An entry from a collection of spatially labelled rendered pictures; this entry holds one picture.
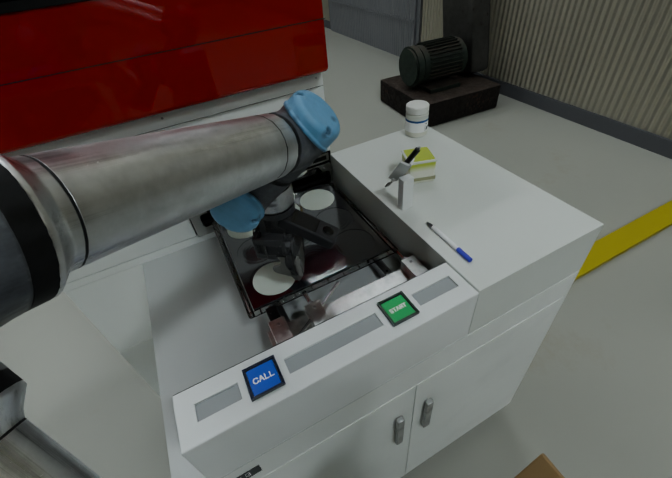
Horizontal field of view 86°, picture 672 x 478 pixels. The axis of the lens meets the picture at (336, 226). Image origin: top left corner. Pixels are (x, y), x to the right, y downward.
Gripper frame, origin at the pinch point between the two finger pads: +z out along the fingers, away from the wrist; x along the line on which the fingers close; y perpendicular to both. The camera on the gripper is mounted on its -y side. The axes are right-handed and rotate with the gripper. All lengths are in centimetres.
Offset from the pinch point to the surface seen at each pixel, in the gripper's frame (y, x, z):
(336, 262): -6.8, -6.0, 1.5
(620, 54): -174, -260, 34
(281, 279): 4.9, 0.4, 1.4
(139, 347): 62, 0, 41
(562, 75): -151, -291, 59
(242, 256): 16.9, -6.1, 1.6
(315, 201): 3.2, -29.2, 1.5
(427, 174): -27.5, -30.2, -7.6
